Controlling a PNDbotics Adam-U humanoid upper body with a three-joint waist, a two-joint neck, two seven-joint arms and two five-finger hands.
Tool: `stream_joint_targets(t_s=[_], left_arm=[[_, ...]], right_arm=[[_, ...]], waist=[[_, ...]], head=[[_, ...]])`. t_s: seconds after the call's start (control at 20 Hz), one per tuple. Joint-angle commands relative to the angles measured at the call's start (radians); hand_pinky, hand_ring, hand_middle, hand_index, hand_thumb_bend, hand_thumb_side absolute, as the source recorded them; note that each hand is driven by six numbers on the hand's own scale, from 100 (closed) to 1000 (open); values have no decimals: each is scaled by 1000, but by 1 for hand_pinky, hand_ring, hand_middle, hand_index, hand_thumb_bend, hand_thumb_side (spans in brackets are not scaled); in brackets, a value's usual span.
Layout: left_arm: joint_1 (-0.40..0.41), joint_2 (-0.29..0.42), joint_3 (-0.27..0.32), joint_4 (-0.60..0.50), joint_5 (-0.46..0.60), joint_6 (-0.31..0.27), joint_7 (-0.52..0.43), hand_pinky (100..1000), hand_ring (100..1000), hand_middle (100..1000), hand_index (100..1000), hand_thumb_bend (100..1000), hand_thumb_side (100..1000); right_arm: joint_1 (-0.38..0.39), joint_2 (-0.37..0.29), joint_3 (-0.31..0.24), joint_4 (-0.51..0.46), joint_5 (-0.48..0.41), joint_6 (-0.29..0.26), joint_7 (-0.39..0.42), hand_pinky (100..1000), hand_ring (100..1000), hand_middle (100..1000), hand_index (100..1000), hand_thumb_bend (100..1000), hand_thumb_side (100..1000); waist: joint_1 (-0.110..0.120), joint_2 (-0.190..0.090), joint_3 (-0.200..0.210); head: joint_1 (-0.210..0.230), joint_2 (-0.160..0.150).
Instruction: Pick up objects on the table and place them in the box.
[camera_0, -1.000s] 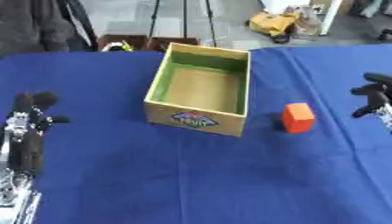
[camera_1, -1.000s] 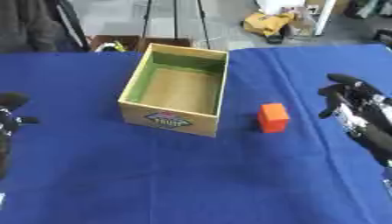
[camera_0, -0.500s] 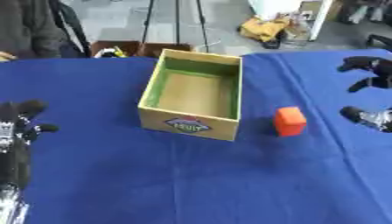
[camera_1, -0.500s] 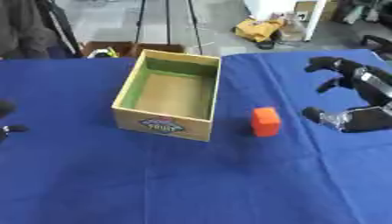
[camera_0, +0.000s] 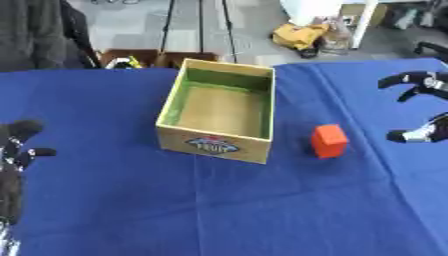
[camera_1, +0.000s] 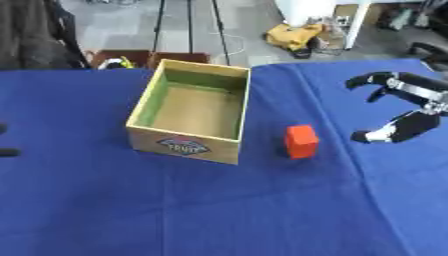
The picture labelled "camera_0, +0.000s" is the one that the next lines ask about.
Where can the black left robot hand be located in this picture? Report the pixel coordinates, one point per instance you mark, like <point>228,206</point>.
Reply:
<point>11,186</point>

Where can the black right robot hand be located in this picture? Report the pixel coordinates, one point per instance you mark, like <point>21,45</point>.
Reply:
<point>429,83</point>

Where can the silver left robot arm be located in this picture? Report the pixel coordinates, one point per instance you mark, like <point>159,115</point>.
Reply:
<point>7,238</point>

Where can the brown cardboard box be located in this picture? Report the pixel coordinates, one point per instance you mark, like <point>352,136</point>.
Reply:
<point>154,57</point>

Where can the tan cardboard box green inside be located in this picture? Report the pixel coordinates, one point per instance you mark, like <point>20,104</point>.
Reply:
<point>219,111</point>

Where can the white table leg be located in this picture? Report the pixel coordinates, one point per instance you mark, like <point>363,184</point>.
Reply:
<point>364,23</point>

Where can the orange rectangular block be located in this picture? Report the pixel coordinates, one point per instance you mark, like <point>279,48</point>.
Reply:
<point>328,141</point>

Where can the yellow bag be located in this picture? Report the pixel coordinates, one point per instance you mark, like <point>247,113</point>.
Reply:
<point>298,36</point>

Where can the person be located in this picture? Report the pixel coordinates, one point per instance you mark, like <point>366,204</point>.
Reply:
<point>41,33</point>

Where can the black tripod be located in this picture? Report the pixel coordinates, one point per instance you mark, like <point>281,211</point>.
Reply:
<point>199,26</point>

